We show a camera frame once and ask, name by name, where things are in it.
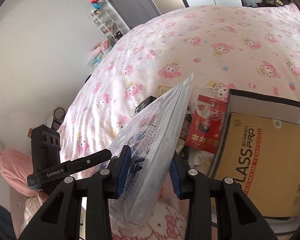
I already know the yellow screen protector box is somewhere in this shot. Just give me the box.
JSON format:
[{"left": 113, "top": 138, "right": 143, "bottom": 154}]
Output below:
[{"left": 213, "top": 112, "right": 300, "bottom": 218}]

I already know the white paper tissue pack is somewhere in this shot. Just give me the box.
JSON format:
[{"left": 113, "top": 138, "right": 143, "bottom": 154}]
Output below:
[{"left": 188, "top": 148, "right": 215, "bottom": 175}]

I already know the cartoon bead art kit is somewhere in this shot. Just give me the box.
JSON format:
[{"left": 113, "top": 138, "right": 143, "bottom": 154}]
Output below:
[{"left": 109, "top": 75, "right": 193, "bottom": 230}]

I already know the orange bordered leaflet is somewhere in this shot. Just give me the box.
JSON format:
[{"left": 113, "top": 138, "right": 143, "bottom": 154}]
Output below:
[{"left": 155, "top": 86, "right": 172, "bottom": 98}]

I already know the pink cartoon print bedsheet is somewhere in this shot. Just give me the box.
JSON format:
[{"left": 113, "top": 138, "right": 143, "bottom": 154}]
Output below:
[{"left": 59, "top": 3, "right": 300, "bottom": 161}]

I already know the pink clothing pile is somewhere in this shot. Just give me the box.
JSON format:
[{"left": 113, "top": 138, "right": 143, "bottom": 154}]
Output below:
[{"left": 0, "top": 148, "right": 38, "bottom": 197}]

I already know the white wire shelf rack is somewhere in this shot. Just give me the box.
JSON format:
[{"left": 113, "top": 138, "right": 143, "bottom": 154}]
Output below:
[{"left": 89, "top": 0, "right": 130, "bottom": 43}]

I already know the black Smart Devil box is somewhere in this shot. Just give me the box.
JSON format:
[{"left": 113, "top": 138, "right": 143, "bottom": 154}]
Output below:
[{"left": 134, "top": 96, "right": 157, "bottom": 115}]

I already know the red packaged booklet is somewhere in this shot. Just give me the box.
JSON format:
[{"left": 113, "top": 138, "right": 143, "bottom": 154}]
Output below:
[{"left": 185, "top": 95, "right": 227, "bottom": 154}]

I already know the black cardboard storage box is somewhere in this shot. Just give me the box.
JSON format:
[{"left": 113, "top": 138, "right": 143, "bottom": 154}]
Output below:
[{"left": 205, "top": 88, "right": 300, "bottom": 222}]

